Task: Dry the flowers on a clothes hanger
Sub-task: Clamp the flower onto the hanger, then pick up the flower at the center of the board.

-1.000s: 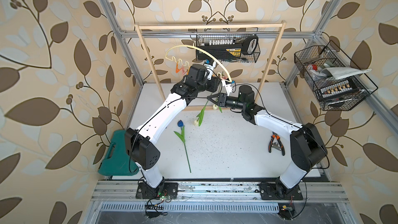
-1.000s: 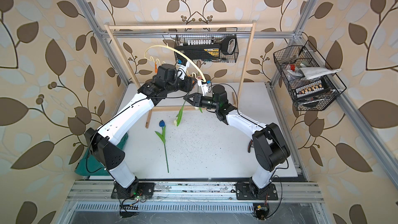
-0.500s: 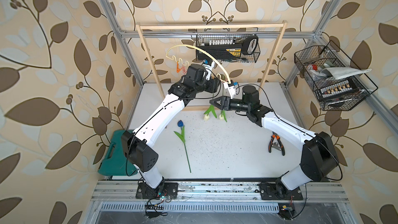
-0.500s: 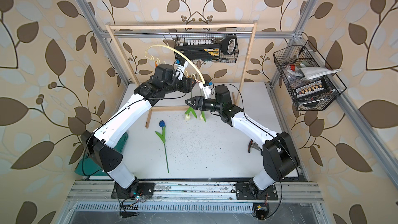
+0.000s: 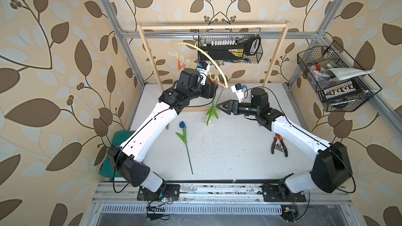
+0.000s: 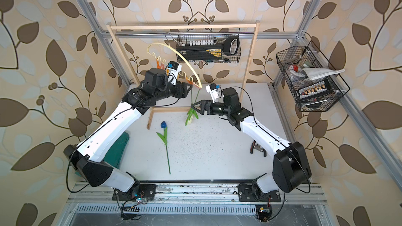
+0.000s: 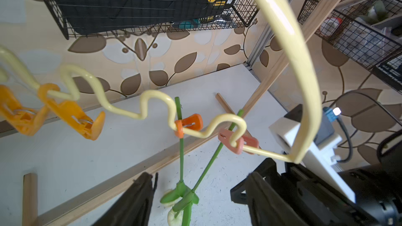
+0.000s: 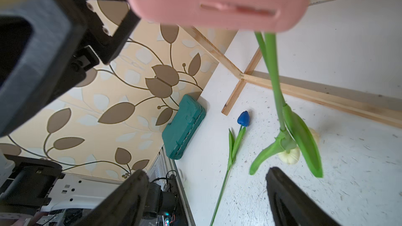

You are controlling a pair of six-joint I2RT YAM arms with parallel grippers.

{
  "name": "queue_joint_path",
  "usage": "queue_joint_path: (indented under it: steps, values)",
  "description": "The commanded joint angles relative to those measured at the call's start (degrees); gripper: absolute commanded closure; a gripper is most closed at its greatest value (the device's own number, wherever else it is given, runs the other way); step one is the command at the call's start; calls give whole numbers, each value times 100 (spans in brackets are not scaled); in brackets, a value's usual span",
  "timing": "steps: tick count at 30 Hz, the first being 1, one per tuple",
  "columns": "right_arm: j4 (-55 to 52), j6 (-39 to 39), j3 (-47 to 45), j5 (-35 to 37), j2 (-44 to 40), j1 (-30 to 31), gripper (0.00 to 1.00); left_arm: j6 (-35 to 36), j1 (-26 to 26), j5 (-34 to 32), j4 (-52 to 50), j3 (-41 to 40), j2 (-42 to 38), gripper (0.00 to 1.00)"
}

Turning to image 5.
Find orange handled pliers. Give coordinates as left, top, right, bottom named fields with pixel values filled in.
left=271, top=134, right=289, bottom=158

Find blue tulip flower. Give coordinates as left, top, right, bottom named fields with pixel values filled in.
left=176, top=121, right=194, bottom=174

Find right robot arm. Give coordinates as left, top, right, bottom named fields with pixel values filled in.
left=217, top=87, right=354, bottom=201

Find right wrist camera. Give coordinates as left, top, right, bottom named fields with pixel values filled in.
left=231, top=83, right=246, bottom=103

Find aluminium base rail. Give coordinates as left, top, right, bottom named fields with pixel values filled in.
left=92, top=182, right=352, bottom=216

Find wooden drying rack frame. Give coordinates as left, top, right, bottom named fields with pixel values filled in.
left=137, top=20, right=291, bottom=130

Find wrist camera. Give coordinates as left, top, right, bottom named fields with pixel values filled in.
left=197, top=61, right=210, bottom=85
left=231, top=83, right=246, bottom=103

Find yellow clip hanger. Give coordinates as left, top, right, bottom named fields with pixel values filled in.
left=167, top=41, right=229, bottom=89

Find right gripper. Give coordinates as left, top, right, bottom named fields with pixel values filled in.
left=217, top=99, right=260, bottom=117

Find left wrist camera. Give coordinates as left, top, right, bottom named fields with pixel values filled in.
left=197, top=61, right=210, bottom=85

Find back wire basket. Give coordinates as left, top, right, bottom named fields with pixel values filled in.
left=197, top=33, right=263, bottom=64

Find wire basket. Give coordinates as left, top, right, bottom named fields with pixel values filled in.
left=197, top=33, right=263, bottom=64
left=297, top=41, right=382, bottom=112

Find right wire basket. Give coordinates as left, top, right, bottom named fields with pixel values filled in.
left=297, top=41, right=382, bottom=112

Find green plastic tool case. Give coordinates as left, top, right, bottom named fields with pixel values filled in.
left=99, top=131, right=135, bottom=178

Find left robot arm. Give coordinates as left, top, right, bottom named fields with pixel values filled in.
left=107, top=68, right=217, bottom=198

